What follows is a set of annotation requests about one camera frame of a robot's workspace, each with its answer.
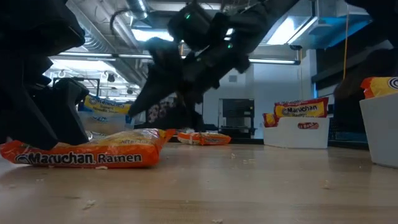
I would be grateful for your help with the grey wall vent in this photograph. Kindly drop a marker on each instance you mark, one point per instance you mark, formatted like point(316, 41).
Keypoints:
point(233, 78)

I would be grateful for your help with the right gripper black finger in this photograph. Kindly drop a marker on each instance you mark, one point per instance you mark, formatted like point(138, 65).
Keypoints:
point(191, 109)
point(164, 74)

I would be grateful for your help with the plain white plastic bin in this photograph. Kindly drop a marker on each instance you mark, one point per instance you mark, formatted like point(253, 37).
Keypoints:
point(382, 133)

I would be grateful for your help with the white bin with red sticker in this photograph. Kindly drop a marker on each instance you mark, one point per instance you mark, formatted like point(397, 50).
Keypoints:
point(286, 137)

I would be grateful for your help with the long ceiling light bar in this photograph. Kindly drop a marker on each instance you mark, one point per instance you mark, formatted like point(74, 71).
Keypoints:
point(273, 61)
point(93, 55)

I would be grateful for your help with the red beef ramen packet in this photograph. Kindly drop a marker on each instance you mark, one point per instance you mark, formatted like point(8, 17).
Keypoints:
point(298, 109)
point(270, 119)

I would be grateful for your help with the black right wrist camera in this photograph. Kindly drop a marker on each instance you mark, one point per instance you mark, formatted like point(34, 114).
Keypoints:
point(189, 28)

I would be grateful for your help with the black cabinet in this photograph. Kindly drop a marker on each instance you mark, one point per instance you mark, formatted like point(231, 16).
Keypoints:
point(236, 112)

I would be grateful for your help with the floral patterned panel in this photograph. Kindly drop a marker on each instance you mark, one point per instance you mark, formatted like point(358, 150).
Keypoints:
point(154, 113)

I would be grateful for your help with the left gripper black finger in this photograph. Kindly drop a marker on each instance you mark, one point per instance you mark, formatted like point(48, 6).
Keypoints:
point(68, 118)
point(25, 121)

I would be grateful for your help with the black aluminium table frame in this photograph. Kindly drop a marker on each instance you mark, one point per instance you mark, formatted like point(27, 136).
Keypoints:
point(345, 144)

